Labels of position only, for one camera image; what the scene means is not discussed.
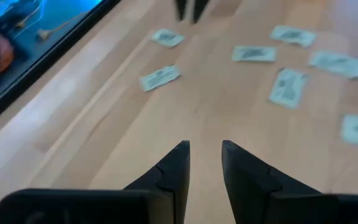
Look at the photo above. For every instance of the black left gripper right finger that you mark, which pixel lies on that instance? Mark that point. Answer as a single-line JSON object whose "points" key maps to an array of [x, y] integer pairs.
{"points": [[244, 183]]}

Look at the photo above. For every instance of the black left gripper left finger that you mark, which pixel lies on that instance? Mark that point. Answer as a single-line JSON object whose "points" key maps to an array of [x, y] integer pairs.
{"points": [[176, 174]]}

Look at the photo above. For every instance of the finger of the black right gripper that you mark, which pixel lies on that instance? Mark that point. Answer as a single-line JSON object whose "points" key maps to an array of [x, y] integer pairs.
{"points": [[181, 8], [199, 9]]}

